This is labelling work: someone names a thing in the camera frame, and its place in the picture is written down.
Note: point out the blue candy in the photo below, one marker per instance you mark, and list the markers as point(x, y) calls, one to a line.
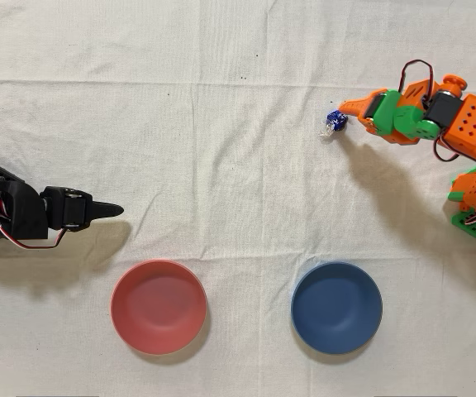
point(337, 121)

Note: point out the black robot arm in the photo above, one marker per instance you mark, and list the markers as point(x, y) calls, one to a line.
point(19, 211)

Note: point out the orange green robot arm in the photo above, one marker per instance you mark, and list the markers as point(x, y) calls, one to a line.
point(475, 120)

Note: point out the pink bowl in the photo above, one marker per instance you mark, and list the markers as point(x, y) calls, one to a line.
point(158, 308)

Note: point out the blue bowl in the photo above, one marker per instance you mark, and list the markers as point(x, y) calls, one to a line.
point(337, 308)

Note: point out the white tablecloth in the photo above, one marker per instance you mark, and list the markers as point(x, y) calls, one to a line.
point(238, 144)

